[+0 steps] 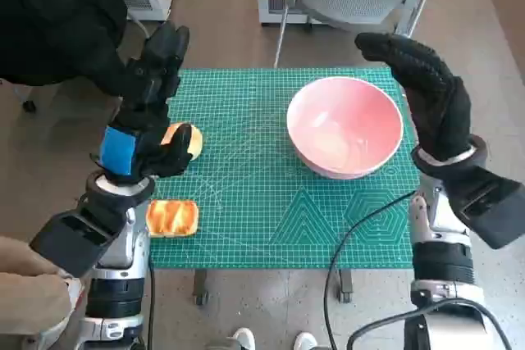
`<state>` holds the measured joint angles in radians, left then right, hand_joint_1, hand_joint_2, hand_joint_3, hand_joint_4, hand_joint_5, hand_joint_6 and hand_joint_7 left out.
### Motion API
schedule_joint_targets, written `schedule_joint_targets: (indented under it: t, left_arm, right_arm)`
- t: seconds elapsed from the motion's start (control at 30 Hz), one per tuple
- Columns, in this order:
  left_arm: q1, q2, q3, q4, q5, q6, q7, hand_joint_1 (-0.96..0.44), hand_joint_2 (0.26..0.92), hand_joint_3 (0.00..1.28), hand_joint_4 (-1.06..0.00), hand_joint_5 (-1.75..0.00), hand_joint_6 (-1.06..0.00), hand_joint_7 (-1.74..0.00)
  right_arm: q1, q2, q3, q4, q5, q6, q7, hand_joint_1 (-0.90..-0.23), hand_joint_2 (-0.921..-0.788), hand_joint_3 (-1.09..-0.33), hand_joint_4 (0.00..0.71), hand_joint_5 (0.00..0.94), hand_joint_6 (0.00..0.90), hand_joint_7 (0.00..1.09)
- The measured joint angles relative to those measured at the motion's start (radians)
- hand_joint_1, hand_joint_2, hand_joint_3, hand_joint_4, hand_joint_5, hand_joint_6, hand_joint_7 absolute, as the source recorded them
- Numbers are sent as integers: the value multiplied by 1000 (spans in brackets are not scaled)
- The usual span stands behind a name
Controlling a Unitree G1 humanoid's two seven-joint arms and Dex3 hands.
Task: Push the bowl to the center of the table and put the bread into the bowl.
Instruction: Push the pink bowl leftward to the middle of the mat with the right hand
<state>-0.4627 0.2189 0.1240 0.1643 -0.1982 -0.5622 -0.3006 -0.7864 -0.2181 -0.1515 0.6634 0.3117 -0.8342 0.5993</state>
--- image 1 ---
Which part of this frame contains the silver chair leg with caster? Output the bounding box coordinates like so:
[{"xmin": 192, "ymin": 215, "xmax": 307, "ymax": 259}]
[
  {"xmin": 11, "ymin": 83, "xmax": 38, "ymax": 114},
  {"xmin": 130, "ymin": 17, "xmax": 153, "ymax": 39}
]

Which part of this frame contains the black right arm cable loop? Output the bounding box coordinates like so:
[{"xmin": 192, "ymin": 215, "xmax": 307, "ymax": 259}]
[{"xmin": 346, "ymin": 297, "xmax": 514, "ymax": 350}]

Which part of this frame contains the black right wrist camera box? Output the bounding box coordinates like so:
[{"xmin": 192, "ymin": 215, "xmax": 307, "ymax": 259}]
[{"xmin": 445, "ymin": 165, "xmax": 525, "ymax": 251}]

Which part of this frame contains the black left upper arm cable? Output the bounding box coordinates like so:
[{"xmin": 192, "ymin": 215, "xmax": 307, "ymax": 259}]
[{"xmin": 145, "ymin": 266, "xmax": 156, "ymax": 350}]

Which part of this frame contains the pink bowl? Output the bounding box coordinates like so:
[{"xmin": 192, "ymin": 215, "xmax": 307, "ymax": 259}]
[{"xmin": 285, "ymin": 76, "xmax": 405, "ymax": 181}]

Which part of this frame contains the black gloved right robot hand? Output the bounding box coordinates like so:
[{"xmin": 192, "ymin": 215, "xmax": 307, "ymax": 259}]
[{"xmin": 354, "ymin": 32, "xmax": 473, "ymax": 162}]

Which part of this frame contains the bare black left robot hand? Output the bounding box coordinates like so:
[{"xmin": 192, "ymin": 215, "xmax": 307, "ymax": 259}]
[{"xmin": 90, "ymin": 20, "xmax": 194, "ymax": 185}]

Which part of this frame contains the round toy bread bun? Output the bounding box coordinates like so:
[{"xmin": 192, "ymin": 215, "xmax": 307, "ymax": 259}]
[{"xmin": 161, "ymin": 121, "xmax": 205, "ymax": 161}]

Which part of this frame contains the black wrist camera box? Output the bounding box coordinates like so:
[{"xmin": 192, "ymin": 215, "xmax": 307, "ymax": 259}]
[
  {"xmin": 445, "ymin": 165, "xmax": 525, "ymax": 251},
  {"xmin": 29, "ymin": 207, "xmax": 126, "ymax": 280}
]

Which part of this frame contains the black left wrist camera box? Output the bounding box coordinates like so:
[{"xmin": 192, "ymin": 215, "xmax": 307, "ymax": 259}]
[{"xmin": 29, "ymin": 207, "xmax": 126, "ymax": 280}]

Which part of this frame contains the green cutting mat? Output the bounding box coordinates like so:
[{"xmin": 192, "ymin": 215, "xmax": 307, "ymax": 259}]
[{"xmin": 148, "ymin": 66, "xmax": 423, "ymax": 270}]

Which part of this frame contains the black table leg with caster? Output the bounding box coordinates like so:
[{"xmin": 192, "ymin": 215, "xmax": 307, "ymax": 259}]
[
  {"xmin": 336, "ymin": 270, "xmax": 354, "ymax": 304},
  {"xmin": 193, "ymin": 269, "xmax": 210, "ymax": 307}
]

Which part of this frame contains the rectangular toy bread loaf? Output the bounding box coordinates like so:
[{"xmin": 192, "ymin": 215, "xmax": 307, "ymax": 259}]
[{"xmin": 146, "ymin": 198, "xmax": 200, "ymax": 239}]

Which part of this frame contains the long black cable over mat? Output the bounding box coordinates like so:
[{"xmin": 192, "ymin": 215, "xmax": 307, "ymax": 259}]
[{"xmin": 322, "ymin": 190, "xmax": 418, "ymax": 350}]

